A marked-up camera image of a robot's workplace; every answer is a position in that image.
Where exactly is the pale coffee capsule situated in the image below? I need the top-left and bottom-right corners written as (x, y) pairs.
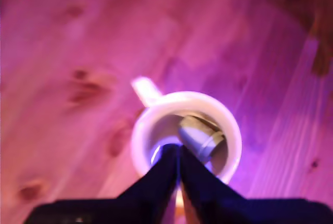
top-left (177, 114), bottom-right (226, 163)

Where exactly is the white mug with smiley face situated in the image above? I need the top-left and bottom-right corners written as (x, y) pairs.
top-left (129, 77), bottom-right (242, 185)

